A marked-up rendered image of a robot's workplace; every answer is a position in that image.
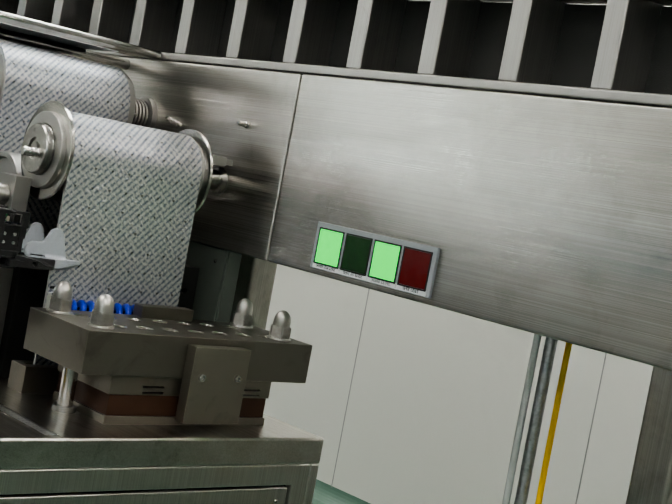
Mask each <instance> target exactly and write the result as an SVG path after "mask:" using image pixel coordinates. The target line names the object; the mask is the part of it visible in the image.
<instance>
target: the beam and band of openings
mask: <svg viewBox="0 0 672 504"><path fill-rule="evenodd" d="M496 2H513V3H496ZM579 4H599V5H579ZM663 6H672V0H430V1H412V0H0V11H4V12H8V13H12V14H16V15H20V16H24V17H27V18H31V19H35V20H39V21H43V22H47V23H51V24H55V25H59V26H63V27H67V28H71V29H75V30H79V31H82V32H86V33H90V34H94V35H98V36H102V37H106V38H110V39H114V40H118V41H122V42H126V43H130V44H133V45H137V46H141V47H145V48H149V49H153V50H157V51H160V52H161V57H160V59H154V58H150V57H148V58H146V57H142V56H138V57H133V56H129V55H125V54H121V53H117V52H113V51H102V50H92V51H96V52H100V53H104V54H108V55H112V56H117V57H128V58H139V59H150V60H161V61H171V62H182V63H193V64H204V65H215V66H225V67H236V68H247V69H258V70H268V71H279V72H290V73H301V74H311V75H322V76H333V77H344V78H354V79H365V80H376V81H387V82H398V83H408V84H419V85H430V86H441V87H451V88H462V89H473V90H484V91H494V92H505V93H516V94H527V95H538V96H548V97H559V98H570V99H581V100H591V101H602V102H613V103H624V104H635V105H645V106H656V107H667V108H672V7H663Z"/></svg>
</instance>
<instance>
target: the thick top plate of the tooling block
mask: <svg viewBox="0 0 672 504"><path fill-rule="evenodd" d="M46 309H47V308H41V307H30V312H29V318H28V324H27V329H26V335H25V341H24V346H23V348H24V349H27V350H29V351H31V352H33V353H35V354H38V355H40V356H42V357H44V358H46V359H48V360H51V361H53V362H55V363H57V364H59V365H62V366H64V367H66V368H68V369H70V370H73V371H75V372H77V373H79V374H82V375H107V376H133V377H158V378H183V372H184V367H185V361H186V356H187V351H188V345H189V344H194V345H210V346H226V347H242V348H246V349H249V350H251V356H250V361H249V367H248V372H247V377H246V381H260V382H285V383H306V378H307V372H308V367H309V362H310V356H311V351H312V345H310V344H307V343H304V342H301V341H298V340H295V339H292V338H290V339H291V341H290V342H285V341H278V340H273V339H270V338H268V337H267V335H269V332H270V331H268V330H265V329H262V328H259V327H256V326H253V325H252V326H253V328H252V329H246V328H240V327H235V326H232V325H230V322H217V321H204V320H192V322H189V321H176V320H163V319H150V318H140V317H138V316H135V315H129V314H116V313H114V321H113V326H114V329H101V328H95V327H91V326H89V325H87V323H88V322H90V319H91V313H92V312H91V311H78V310H71V311H72V312H73V314H72V315H63V314H56V313H52V312H48V311H46Z"/></svg>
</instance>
